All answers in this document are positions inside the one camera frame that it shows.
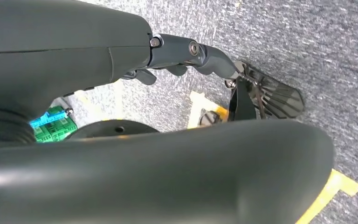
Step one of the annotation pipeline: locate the yellow tape square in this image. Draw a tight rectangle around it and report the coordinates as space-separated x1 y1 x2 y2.
186 90 358 224

